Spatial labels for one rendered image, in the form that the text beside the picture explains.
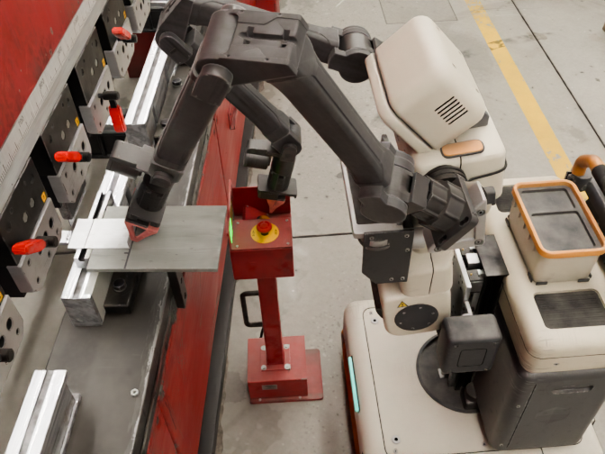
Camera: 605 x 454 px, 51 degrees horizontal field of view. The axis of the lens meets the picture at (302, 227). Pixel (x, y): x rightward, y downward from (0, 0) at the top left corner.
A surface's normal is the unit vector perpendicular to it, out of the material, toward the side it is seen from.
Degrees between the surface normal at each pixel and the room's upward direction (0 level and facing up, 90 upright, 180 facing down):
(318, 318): 0
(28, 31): 90
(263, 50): 22
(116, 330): 0
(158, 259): 0
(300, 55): 69
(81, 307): 90
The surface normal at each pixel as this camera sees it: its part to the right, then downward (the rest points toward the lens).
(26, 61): 1.00, 0.00
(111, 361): -0.03, -0.69
